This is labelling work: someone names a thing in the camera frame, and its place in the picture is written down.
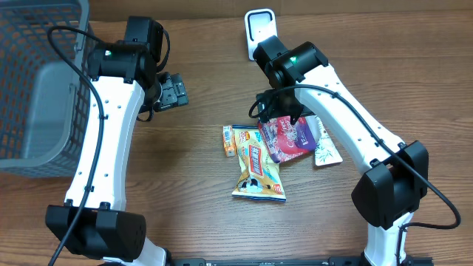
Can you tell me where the red purple snack packet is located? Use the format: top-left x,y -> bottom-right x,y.
258,115 -> 321,163

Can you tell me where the small orange candy pack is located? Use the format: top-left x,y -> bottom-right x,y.
222,126 -> 236,157

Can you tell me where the white orange snack bag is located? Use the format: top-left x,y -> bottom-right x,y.
231,125 -> 287,202

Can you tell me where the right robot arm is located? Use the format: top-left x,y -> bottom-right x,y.
252,35 -> 432,265

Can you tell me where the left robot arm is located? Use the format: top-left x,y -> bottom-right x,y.
45,16 -> 188,265

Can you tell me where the white barcode scanner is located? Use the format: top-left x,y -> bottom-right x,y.
244,8 -> 278,61

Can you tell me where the grey plastic mesh basket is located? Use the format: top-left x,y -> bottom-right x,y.
1,0 -> 92,177

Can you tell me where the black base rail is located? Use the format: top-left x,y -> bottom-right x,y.
168,256 -> 369,266

